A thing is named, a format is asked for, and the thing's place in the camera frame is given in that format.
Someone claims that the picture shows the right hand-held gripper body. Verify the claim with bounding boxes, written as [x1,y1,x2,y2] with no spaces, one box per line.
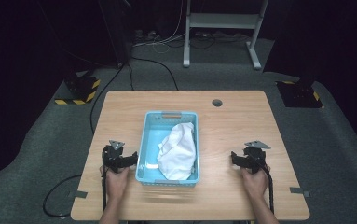
[242,140,272,175]

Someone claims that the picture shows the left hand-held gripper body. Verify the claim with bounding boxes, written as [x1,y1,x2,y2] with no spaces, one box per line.
[102,139,129,174]

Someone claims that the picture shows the grey tape strip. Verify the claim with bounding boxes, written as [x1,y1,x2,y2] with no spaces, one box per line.
[289,186,311,198]
[67,189,89,200]

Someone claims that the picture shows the curved black floor cable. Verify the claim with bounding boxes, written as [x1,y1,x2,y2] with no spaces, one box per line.
[130,56,180,91]

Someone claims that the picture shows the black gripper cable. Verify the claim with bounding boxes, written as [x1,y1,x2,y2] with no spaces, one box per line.
[254,155,275,216]
[101,145,109,213]

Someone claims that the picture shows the person's left hand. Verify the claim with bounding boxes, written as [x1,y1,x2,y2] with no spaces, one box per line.
[99,165,131,202]

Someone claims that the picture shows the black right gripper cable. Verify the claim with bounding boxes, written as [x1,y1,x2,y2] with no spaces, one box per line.
[254,155,275,216]

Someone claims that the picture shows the long black floor cable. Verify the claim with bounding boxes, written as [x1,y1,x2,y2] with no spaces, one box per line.
[89,63,127,135]

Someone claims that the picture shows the person's right hand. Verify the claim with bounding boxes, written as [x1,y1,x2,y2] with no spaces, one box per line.
[240,165,269,201]

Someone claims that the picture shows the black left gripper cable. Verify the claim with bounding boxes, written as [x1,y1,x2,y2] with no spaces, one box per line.
[101,145,109,213]

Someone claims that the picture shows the black yellow striped block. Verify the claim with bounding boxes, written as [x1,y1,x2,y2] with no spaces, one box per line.
[54,76,102,105]
[275,79,325,109]

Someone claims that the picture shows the light blue plastic basket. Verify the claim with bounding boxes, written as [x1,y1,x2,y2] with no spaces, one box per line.
[134,110,200,188]

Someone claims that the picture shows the black looped floor cable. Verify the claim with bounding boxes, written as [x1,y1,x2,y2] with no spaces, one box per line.
[42,174,83,218]

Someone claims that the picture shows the white cloth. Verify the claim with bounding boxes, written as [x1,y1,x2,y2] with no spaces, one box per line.
[156,121,197,181]

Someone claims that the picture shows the white metal stand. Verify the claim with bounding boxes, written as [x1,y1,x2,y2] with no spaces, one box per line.
[182,0,269,70]

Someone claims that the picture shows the white cables bundle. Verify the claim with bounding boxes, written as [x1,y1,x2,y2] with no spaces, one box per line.
[132,0,187,54]

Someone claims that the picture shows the dark upright stand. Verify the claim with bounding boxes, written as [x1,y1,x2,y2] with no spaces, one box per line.
[97,0,134,67]

